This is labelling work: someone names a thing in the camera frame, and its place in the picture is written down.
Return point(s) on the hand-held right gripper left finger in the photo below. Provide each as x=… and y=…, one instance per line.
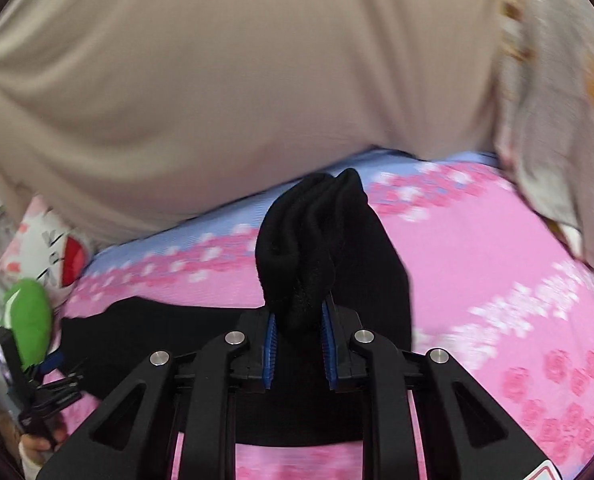
x=270, y=350

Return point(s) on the beige shirt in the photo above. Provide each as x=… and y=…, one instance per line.
x=227, y=85

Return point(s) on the green plush toy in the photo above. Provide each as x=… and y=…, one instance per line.
x=27, y=320

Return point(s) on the white and red plush pillow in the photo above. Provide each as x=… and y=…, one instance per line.
x=42, y=240

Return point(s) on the black pants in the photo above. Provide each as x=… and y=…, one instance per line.
x=302, y=240

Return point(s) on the pink floral bed sheet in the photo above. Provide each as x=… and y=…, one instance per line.
x=477, y=270

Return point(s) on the person's left forearm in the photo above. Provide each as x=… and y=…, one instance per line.
x=29, y=467

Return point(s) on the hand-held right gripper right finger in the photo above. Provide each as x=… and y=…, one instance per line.
x=329, y=355

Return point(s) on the person's left hand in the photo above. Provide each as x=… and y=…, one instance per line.
x=39, y=444

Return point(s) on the white floral pajama jacket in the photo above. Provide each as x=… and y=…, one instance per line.
x=542, y=135

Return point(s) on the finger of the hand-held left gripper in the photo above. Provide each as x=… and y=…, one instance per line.
x=53, y=360
x=72, y=377

